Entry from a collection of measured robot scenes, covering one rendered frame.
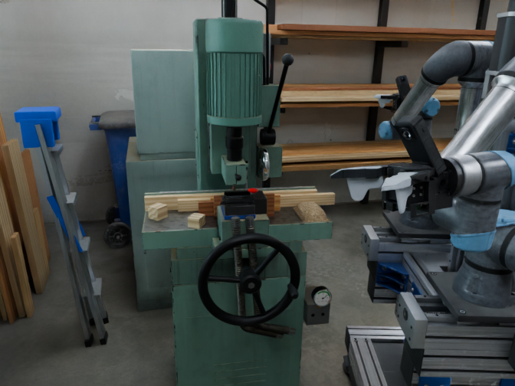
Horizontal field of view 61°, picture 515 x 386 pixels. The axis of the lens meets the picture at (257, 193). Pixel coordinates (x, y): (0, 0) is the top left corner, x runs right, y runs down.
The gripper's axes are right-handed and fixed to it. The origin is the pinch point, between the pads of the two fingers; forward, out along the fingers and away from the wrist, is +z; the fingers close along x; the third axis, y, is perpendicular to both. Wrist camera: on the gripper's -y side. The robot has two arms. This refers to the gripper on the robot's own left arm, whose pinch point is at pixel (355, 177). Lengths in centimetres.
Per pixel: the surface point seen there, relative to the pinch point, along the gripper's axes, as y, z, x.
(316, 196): 21, -38, 72
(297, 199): 21, -32, 74
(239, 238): 23, 2, 47
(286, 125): 8, -142, 287
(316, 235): 30, -30, 60
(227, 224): 21, 2, 57
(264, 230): 24, -9, 54
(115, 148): 14, 8, 255
